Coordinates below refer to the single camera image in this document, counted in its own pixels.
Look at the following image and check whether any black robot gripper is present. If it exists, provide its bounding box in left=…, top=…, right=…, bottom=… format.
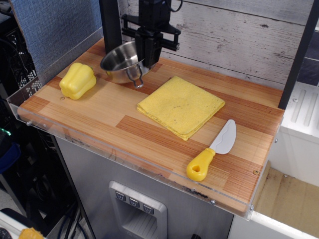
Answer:
left=121, top=0, right=181, bottom=67

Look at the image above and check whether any stainless steel pot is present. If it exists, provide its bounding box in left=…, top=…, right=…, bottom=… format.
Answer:
left=100, top=41, right=155, bottom=89

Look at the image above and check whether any yellow folded towel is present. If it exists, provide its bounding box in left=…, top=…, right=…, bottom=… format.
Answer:
left=137, top=76, right=225, bottom=141

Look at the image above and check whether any yellow toy bell pepper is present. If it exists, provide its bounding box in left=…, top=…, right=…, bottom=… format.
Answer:
left=59, top=62, right=97, bottom=100

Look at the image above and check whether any blue fabric panel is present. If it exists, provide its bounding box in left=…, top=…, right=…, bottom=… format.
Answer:
left=10, top=0, right=103, bottom=85

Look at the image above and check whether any clear acrylic table guard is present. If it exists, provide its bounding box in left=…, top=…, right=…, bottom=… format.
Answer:
left=6, top=74, right=282, bottom=222

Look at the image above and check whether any white ribbed sink unit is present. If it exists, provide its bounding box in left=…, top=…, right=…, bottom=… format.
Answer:
left=268, top=82, right=319, bottom=186

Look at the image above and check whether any yellow object bottom left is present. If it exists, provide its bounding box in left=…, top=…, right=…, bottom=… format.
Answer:
left=18, top=228, right=44, bottom=239

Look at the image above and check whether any toy knife yellow handle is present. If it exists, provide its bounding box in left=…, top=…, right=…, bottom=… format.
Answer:
left=186, top=119, right=237, bottom=182

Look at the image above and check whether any black vertical post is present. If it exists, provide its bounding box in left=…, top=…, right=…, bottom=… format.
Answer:
left=278, top=0, right=319, bottom=110

